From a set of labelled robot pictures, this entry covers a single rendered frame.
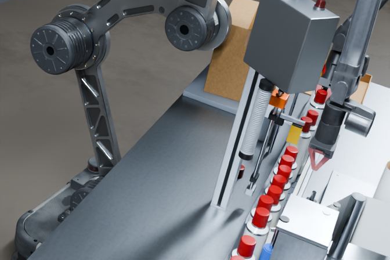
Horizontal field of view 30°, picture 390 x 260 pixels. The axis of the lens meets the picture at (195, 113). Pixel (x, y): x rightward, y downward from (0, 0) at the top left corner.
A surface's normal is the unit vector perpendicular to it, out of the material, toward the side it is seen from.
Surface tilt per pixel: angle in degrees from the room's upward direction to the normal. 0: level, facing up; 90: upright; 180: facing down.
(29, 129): 0
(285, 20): 90
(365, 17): 80
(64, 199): 0
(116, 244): 0
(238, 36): 90
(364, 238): 90
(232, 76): 90
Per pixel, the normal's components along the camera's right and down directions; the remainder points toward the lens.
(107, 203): 0.22, -0.85
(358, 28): -0.44, 0.18
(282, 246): -0.33, 0.39
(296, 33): -0.80, 0.12
